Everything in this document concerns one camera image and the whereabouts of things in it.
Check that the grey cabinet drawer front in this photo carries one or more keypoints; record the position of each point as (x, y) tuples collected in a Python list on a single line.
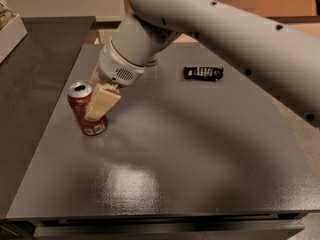
[(231, 230)]

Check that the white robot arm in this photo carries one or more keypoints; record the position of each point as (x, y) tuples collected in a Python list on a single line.
[(282, 60)]

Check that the silver blue energy drink can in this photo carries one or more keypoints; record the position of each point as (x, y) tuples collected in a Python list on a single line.
[(152, 60)]

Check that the black snack bar wrapper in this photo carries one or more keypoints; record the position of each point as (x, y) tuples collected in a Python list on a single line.
[(203, 73)]

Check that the white box on counter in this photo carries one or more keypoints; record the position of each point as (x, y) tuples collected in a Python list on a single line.
[(12, 30)]

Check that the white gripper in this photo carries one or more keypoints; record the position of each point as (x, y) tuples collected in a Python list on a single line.
[(115, 67)]

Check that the red coke can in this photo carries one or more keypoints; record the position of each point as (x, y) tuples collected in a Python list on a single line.
[(79, 97)]

